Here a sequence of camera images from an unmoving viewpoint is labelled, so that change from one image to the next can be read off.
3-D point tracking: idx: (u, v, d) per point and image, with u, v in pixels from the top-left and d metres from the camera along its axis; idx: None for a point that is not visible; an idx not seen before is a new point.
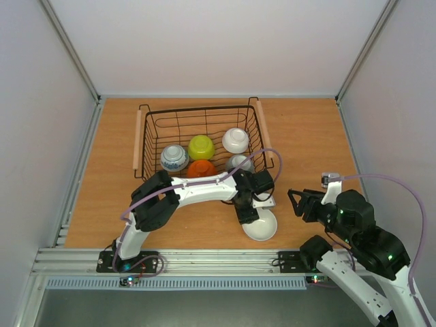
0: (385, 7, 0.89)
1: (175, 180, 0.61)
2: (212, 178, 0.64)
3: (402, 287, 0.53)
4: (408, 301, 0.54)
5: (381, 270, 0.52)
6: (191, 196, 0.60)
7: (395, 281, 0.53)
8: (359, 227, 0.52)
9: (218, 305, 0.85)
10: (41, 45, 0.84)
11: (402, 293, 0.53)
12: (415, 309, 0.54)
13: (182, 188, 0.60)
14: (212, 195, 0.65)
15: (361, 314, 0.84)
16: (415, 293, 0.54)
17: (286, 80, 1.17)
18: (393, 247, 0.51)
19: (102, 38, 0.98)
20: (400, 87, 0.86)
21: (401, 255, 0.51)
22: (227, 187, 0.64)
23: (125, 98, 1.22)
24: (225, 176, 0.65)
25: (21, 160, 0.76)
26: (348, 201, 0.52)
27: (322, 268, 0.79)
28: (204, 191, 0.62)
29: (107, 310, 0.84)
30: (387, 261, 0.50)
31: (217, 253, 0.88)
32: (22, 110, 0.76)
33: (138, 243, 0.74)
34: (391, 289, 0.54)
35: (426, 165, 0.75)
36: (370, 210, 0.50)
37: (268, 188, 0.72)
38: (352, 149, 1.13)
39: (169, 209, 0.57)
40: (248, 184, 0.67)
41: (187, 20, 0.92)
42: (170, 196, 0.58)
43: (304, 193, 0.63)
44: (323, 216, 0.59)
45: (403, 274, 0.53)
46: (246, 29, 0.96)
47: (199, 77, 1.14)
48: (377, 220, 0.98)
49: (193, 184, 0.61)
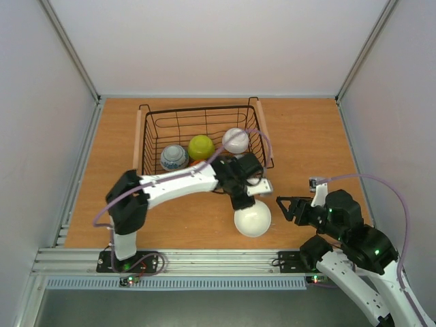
0: (386, 7, 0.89)
1: (145, 178, 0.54)
2: (186, 172, 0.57)
3: (391, 281, 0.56)
4: (398, 296, 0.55)
5: (370, 266, 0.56)
6: (163, 193, 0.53)
7: (382, 275, 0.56)
8: (347, 225, 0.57)
9: (218, 305, 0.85)
10: (41, 45, 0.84)
11: (392, 288, 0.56)
12: (407, 305, 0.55)
13: (151, 186, 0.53)
14: (190, 190, 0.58)
15: (361, 315, 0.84)
16: (405, 287, 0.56)
17: (287, 80, 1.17)
18: (379, 242, 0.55)
19: (103, 37, 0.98)
20: (400, 86, 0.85)
21: (387, 250, 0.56)
22: (204, 178, 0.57)
23: (125, 98, 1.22)
24: (201, 167, 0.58)
25: (20, 160, 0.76)
26: (336, 201, 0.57)
27: (319, 268, 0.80)
28: (178, 187, 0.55)
29: (107, 310, 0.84)
30: (375, 256, 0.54)
31: (217, 253, 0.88)
32: (22, 110, 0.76)
33: (126, 244, 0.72)
34: (381, 285, 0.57)
35: (427, 165, 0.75)
36: (355, 208, 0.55)
37: (255, 172, 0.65)
38: (352, 149, 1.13)
39: (143, 208, 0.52)
40: (229, 171, 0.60)
41: (187, 19, 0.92)
42: (141, 195, 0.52)
43: (292, 199, 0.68)
44: (314, 219, 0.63)
45: (390, 269, 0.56)
46: (246, 29, 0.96)
47: (199, 77, 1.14)
48: (377, 220, 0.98)
49: (165, 180, 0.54)
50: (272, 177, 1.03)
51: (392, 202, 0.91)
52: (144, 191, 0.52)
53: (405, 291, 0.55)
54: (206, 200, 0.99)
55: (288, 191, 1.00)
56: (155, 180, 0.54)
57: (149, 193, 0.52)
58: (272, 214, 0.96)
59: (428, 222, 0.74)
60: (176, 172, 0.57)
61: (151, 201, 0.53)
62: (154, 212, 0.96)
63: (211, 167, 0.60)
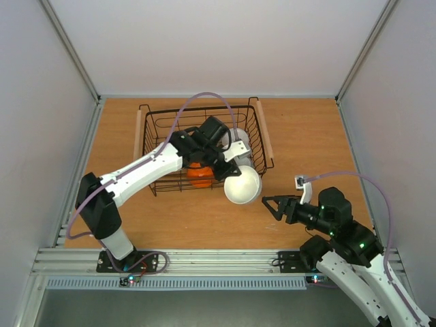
0: (386, 7, 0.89)
1: (104, 178, 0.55)
2: (146, 159, 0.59)
3: (379, 275, 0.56)
4: (387, 289, 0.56)
5: (356, 261, 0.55)
6: (127, 187, 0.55)
7: (370, 268, 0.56)
8: (338, 221, 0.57)
9: (218, 305, 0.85)
10: (41, 45, 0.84)
11: (380, 281, 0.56)
12: (397, 299, 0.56)
13: (113, 183, 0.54)
14: (155, 176, 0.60)
15: (360, 315, 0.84)
16: (393, 279, 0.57)
17: (287, 80, 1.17)
18: (365, 237, 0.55)
19: (103, 37, 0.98)
20: (400, 86, 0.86)
21: (373, 244, 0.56)
22: (165, 160, 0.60)
23: (125, 98, 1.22)
24: (161, 149, 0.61)
25: (21, 159, 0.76)
26: (328, 197, 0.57)
27: (319, 267, 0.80)
28: (140, 176, 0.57)
29: (107, 310, 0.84)
30: (360, 251, 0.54)
31: (217, 253, 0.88)
32: (22, 110, 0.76)
33: (115, 246, 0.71)
34: (370, 279, 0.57)
35: (427, 164, 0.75)
36: (347, 206, 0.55)
37: (218, 135, 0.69)
38: (352, 149, 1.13)
39: (112, 208, 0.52)
40: (193, 144, 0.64)
41: (187, 18, 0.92)
42: (104, 195, 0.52)
43: (281, 197, 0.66)
44: (305, 218, 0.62)
45: (377, 261, 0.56)
46: (247, 28, 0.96)
47: (200, 76, 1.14)
48: (377, 220, 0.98)
49: (126, 174, 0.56)
50: (272, 177, 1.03)
51: (392, 202, 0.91)
52: (107, 190, 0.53)
53: (394, 284, 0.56)
54: (207, 200, 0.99)
55: (288, 191, 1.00)
56: (116, 177, 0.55)
57: (113, 191, 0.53)
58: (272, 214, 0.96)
59: (428, 221, 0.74)
60: (135, 162, 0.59)
61: (117, 199, 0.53)
62: (154, 212, 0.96)
63: (171, 147, 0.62)
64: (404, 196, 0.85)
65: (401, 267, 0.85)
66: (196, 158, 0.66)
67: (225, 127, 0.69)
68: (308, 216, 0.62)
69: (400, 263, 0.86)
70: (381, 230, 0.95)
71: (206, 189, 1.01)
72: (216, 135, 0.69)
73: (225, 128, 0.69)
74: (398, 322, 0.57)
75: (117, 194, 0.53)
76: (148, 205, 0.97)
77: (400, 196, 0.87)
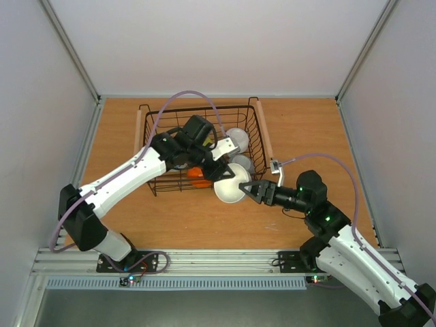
0: (386, 7, 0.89)
1: (84, 189, 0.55)
2: (127, 165, 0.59)
3: (349, 242, 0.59)
4: (362, 255, 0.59)
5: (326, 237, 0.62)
6: (108, 196, 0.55)
7: (340, 238, 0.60)
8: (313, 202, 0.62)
9: (218, 306, 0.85)
10: (41, 45, 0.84)
11: (351, 248, 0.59)
12: (375, 264, 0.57)
13: (92, 194, 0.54)
14: (139, 182, 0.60)
15: (360, 315, 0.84)
16: (364, 244, 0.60)
17: (287, 80, 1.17)
18: (332, 213, 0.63)
19: (103, 37, 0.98)
20: (400, 86, 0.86)
21: (342, 220, 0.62)
22: (147, 165, 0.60)
23: (125, 98, 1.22)
24: (142, 154, 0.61)
25: (21, 159, 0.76)
26: (307, 181, 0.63)
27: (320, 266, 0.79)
28: (121, 184, 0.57)
29: (107, 310, 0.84)
30: (328, 225, 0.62)
31: (217, 253, 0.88)
32: (22, 110, 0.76)
33: (111, 248, 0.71)
34: (345, 251, 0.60)
35: (426, 165, 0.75)
36: (323, 189, 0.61)
37: (205, 133, 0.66)
38: (352, 149, 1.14)
39: (93, 221, 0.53)
40: (176, 146, 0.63)
41: (187, 19, 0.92)
42: (84, 207, 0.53)
43: (260, 181, 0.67)
44: (283, 201, 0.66)
45: (346, 232, 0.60)
46: (246, 29, 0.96)
47: (199, 76, 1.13)
48: (377, 220, 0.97)
49: (105, 184, 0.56)
50: (272, 177, 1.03)
51: (392, 202, 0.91)
52: (87, 202, 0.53)
53: (366, 248, 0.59)
54: (207, 200, 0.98)
55: None
56: (95, 188, 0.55)
57: (93, 203, 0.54)
58: (272, 214, 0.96)
59: (427, 221, 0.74)
60: (116, 171, 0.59)
61: (98, 210, 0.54)
62: (154, 212, 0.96)
63: (152, 150, 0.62)
64: (404, 196, 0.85)
65: (401, 268, 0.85)
66: (182, 160, 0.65)
67: (210, 125, 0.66)
68: (287, 197, 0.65)
69: (400, 263, 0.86)
70: (381, 230, 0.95)
71: (206, 189, 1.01)
72: (199, 135, 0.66)
73: (210, 127, 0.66)
74: (383, 290, 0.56)
75: (97, 205, 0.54)
76: (148, 205, 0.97)
77: (399, 196, 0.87)
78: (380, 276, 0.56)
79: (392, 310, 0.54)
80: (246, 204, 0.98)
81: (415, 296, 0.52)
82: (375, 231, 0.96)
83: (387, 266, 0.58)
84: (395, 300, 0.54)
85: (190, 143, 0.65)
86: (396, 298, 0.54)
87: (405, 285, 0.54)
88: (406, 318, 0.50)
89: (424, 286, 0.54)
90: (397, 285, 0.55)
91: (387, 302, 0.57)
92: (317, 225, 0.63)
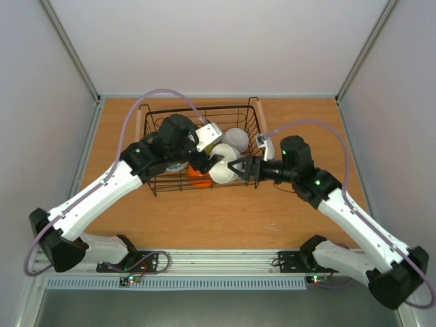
0: (386, 7, 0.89)
1: (52, 212, 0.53)
2: (97, 184, 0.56)
3: (340, 206, 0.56)
4: (351, 219, 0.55)
5: (315, 201, 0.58)
6: (77, 219, 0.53)
7: (330, 201, 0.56)
8: (298, 166, 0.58)
9: (218, 306, 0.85)
10: (41, 45, 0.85)
11: (343, 212, 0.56)
12: (365, 227, 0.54)
13: (60, 219, 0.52)
14: (111, 199, 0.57)
15: (360, 315, 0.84)
16: (354, 207, 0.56)
17: (286, 80, 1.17)
18: (322, 176, 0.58)
19: (103, 38, 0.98)
20: (400, 86, 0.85)
21: (332, 182, 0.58)
22: (118, 182, 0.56)
23: (125, 98, 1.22)
24: (112, 170, 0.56)
25: (21, 159, 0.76)
26: (289, 143, 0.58)
27: (319, 257, 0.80)
28: (90, 206, 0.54)
29: (107, 310, 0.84)
30: (318, 188, 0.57)
31: (217, 253, 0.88)
32: (22, 110, 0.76)
33: (103, 257, 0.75)
34: (334, 214, 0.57)
35: (427, 164, 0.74)
36: (306, 150, 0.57)
37: (181, 135, 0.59)
38: (352, 149, 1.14)
39: (63, 246, 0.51)
40: (151, 156, 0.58)
41: (186, 19, 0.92)
42: (52, 234, 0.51)
43: (244, 159, 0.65)
44: (270, 172, 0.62)
45: (336, 193, 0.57)
46: (246, 29, 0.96)
47: (199, 76, 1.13)
48: (378, 220, 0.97)
49: (75, 206, 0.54)
50: None
51: (392, 201, 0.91)
52: (54, 228, 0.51)
53: (356, 212, 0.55)
54: (207, 200, 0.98)
55: (287, 191, 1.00)
56: (63, 212, 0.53)
57: (61, 228, 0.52)
58: (272, 214, 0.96)
59: (428, 221, 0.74)
60: (86, 189, 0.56)
61: (67, 234, 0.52)
62: (154, 212, 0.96)
63: (124, 163, 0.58)
64: (404, 195, 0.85)
65: None
66: (158, 170, 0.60)
67: (184, 126, 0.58)
68: (274, 170, 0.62)
69: None
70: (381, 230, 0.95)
71: (206, 189, 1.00)
72: (176, 139, 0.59)
73: (187, 129, 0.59)
74: (373, 253, 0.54)
75: (65, 231, 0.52)
76: (148, 205, 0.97)
77: (400, 196, 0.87)
78: (370, 239, 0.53)
79: (383, 274, 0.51)
80: (246, 204, 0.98)
81: (407, 257, 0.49)
82: None
83: (378, 227, 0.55)
84: (385, 263, 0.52)
85: (166, 149, 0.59)
86: (386, 261, 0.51)
87: (396, 246, 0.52)
88: (397, 281, 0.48)
89: (417, 249, 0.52)
90: (387, 247, 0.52)
91: (376, 266, 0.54)
92: (306, 189, 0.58)
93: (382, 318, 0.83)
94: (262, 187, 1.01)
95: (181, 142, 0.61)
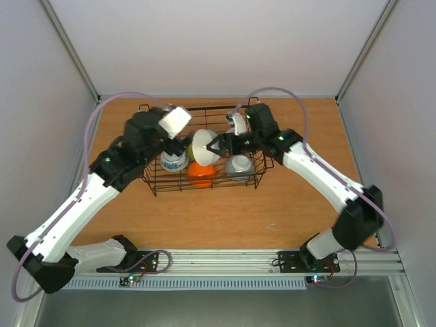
0: (385, 7, 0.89)
1: (29, 239, 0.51)
2: (71, 201, 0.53)
3: (300, 155, 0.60)
4: (311, 165, 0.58)
5: (281, 157, 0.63)
6: (56, 241, 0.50)
7: (291, 153, 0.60)
8: (260, 127, 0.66)
9: (217, 306, 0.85)
10: (41, 45, 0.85)
11: (302, 161, 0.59)
12: (322, 171, 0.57)
13: (38, 244, 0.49)
14: (88, 214, 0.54)
15: (360, 315, 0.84)
16: (313, 155, 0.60)
17: (286, 80, 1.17)
18: (286, 133, 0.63)
19: (103, 39, 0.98)
20: (400, 86, 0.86)
21: (293, 136, 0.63)
22: (92, 197, 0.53)
23: (125, 98, 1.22)
24: (83, 186, 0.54)
25: (21, 159, 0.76)
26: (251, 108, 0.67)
27: (312, 248, 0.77)
28: (67, 225, 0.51)
29: (107, 310, 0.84)
30: (281, 143, 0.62)
31: (217, 253, 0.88)
32: (23, 111, 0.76)
33: (97, 265, 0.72)
34: (295, 165, 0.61)
35: (426, 164, 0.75)
36: (262, 110, 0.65)
37: (148, 135, 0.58)
38: (352, 149, 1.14)
39: (48, 268, 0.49)
40: (122, 163, 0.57)
41: (186, 19, 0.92)
42: (31, 259, 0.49)
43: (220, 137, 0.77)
44: (242, 144, 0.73)
45: (298, 148, 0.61)
46: (246, 29, 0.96)
47: (199, 76, 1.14)
48: None
49: (50, 228, 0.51)
50: (272, 177, 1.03)
51: (392, 201, 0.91)
52: (34, 254, 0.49)
53: (315, 159, 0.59)
54: (207, 200, 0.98)
55: (287, 191, 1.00)
56: (40, 236, 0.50)
57: (41, 253, 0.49)
58: (272, 214, 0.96)
59: (428, 221, 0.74)
60: (60, 210, 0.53)
61: (48, 258, 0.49)
62: (154, 212, 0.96)
63: (94, 176, 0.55)
64: (404, 196, 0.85)
65: (401, 267, 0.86)
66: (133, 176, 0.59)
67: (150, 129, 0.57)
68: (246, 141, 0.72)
69: (400, 263, 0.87)
70: (381, 230, 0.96)
71: (206, 189, 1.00)
72: (142, 141, 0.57)
73: (153, 127, 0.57)
74: (331, 196, 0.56)
75: (45, 255, 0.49)
76: (148, 205, 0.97)
77: (400, 197, 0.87)
78: (328, 181, 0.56)
79: (340, 212, 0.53)
80: (246, 204, 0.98)
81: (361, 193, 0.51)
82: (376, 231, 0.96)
83: (336, 172, 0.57)
84: (340, 201, 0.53)
85: (136, 152, 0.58)
86: (340, 199, 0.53)
87: (351, 186, 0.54)
88: (351, 214, 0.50)
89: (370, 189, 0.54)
90: (343, 188, 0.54)
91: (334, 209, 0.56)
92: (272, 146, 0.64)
93: (381, 318, 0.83)
94: (262, 187, 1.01)
95: (150, 139, 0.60)
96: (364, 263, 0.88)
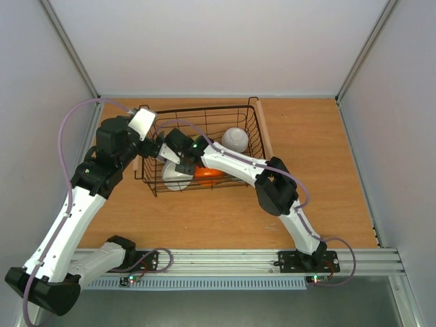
0: (386, 7, 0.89)
1: (28, 266, 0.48)
2: (62, 219, 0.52)
3: (213, 154, 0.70)
4: (224, 159, 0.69)
5: (201, 161, 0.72)
6: (57, 259, 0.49)
7: (204, 155, 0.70)
8: (177, 146, 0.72)
9: (217, 306, 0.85)
10: (41, 45, 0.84)
11: (216, 159, 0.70)
12: (234, 161, 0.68)
13: (39, 267, 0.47)
14: (82, 227, 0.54)
15: (361, 315, 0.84)
16: (222, 150, 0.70)
17: (287, 80, 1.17)
18: (199, 140, 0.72)
19: (102, 39, 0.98)
20: (400, 86, 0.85)
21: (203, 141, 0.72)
22: (84, 208, 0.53)
23: (124, 98, 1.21)
24: (71, 199, 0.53)
25: (20, 159, 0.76)
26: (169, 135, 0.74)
27: (300, 247, 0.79)
28: (65, 242, 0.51)
29: (107, 310, 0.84)
30: (193, 149, 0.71)
31: (217, 253, 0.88)
32: (22, 112, 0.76)
33: (102, 270, 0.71)
34: (214, 163, 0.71)
35: (428, 164, 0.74)
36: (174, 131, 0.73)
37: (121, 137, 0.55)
38: (352, 149, 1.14)
39: (56, 285, 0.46)
40: (101, 171, 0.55)
41: (187, 19, 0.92)
42: (37, 283, 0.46)
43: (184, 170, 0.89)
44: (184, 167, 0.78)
45: (209, 148, 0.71)
46: (246, 29, 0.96)
47: (199, 76, 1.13)
48: (377, 221, 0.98)
49: (48, 248, 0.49)
50: None
51: (392, 201, 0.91)
52: (38, 278, 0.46)
53: (225, 152, 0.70)
54: (207, 200, 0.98)
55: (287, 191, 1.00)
56: (39, 259, 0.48)
57: (45, 275, 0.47)
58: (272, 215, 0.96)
59: (428, 221, 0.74)
60: (52, 230, 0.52)
61: (54, 278, 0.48)
62: (154, 212, 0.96)
63: (79, 188, 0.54)
64: (404, 196, 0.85)
65: (401, 268, 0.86)
66: (114, 181, 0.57)
67: (120, 130, 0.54)
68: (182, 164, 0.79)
69: (400, 263, 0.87)
70: (381, 230, 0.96)
71: (206, 190, 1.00)
72: (116, 144, 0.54)
73: (124, 129, 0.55)
74: (245, 176, 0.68)
75: (50, 275, 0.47)
76: (148, 205, 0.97)
77: (399, 196, 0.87)
78: (237, 167, 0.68)
79: (255, 187, 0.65)
80: (246, 204, 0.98)
81: (266, 167, 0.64)
82: (376, 231, 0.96)
83: (244, 156, 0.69)
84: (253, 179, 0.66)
85: (112, 157, 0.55)
86: (252, 177, 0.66)
87: (256, 164, 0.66)
88: (261, 187, 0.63)
89: (272, 160, 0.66)
90: (252, 167, 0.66)
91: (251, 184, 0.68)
92: (190, 154, 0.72)
93: (382, 318, 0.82)
94: None
95: (125, 144, 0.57)
96: (364, 262, 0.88)
